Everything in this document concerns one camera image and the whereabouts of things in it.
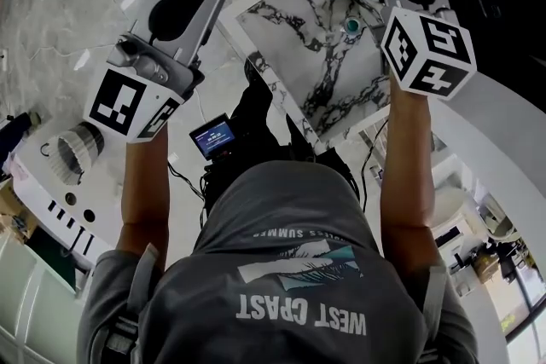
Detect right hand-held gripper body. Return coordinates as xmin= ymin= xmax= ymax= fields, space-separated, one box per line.
xmin=375 ymin=5 xmax=479 ymax=101

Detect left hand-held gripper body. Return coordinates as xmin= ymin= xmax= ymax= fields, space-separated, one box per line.
xmin=83 ymin=32 xmax=206 ymax=144

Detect person's left forearm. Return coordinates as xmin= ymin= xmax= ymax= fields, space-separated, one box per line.
xmin=116 ymin=126 xmax=172 ymax=270

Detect person's right forearm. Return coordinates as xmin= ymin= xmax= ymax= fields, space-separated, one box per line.
xmin=378 ymin=72 xmax=441 ymax=274

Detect small teal cup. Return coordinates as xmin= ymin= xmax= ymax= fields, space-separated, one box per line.
xmin=342 ymin=16 xmax=364 ymax=36

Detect grey pleated basket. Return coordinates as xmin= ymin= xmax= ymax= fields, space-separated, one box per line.
xmin=45 ymin=121 xmax=107 ymax=188

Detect person's black trousers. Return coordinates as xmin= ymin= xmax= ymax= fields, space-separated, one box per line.
xmin=231 ymin=58 xmax=277 ymax=134

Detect white curved panel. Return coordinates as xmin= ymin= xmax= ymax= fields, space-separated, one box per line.
xmin=426 ymin=67 xmax=546 ymax=364

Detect white marble table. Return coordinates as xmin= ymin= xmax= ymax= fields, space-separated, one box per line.
xmin=217 ymin=0 xmax=427 ymax=153

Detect white board with holes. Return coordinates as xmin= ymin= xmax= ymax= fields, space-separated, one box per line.
xmin=15 ymin=97 xmax=130 ymax=270

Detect white low cabinet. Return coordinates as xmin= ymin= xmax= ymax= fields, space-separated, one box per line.
xmin=0 ymin=231 xmax=87 ymax=364

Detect grey printed t-shirt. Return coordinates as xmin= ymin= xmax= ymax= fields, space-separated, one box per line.
xmin=76 ymin=159 xmax=482 ymax=364

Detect black recorder with screen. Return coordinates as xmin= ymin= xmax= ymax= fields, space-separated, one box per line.
xmin=189 ymin=113 xmax=241 ymax=163

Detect black cable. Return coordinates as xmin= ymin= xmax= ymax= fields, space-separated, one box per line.
xmin=359 ymin=118 xmax=390 ymax=215
xmin=167 ymin=159 xmax=206 ymax=202

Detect grey harness strap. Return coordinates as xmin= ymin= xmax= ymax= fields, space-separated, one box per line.
xmin=419 ymin=263 xmax=450 ymax=364
xmin=101 ymin=242 xmax=162 ymax=364

